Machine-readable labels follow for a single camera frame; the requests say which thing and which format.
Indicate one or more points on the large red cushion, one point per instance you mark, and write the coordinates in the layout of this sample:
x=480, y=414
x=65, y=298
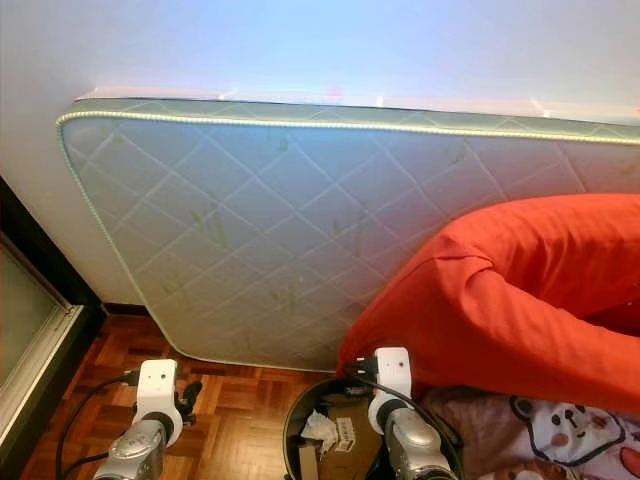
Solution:
x=510, y=300

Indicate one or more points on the pink bear print blanket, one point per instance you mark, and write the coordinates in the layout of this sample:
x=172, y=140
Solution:
x=560, y=440

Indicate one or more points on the black round trash bin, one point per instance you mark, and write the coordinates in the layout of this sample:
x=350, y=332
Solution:
x=298, y=405

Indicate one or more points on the dark wooden baseboard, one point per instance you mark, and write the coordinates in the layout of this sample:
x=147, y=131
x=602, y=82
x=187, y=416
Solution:
x=125, y=310

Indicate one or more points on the crumpled white paper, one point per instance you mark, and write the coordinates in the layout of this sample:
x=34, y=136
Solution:
x=318, y=430

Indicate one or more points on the small plain cardboard piece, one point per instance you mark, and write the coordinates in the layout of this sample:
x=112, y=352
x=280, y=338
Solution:
x=308, y=465

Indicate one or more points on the brown cardboard box with label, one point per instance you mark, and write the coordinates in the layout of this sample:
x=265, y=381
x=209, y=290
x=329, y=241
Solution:
x=345, y=440

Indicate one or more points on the white quilted mattress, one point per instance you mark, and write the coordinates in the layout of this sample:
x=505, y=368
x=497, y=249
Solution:
x=260, y=220

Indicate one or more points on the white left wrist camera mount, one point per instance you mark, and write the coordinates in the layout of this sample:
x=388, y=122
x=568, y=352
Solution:
x=158, y=385

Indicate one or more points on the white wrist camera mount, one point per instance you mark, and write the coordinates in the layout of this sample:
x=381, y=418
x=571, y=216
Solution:
x=392, y=370
x=158, y=385

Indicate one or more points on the glass sliding door dark frame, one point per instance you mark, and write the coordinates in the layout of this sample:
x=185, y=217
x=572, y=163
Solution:
x=25, y=320

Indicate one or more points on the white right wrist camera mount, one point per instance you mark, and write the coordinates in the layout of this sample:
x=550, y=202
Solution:
x=392, y=370

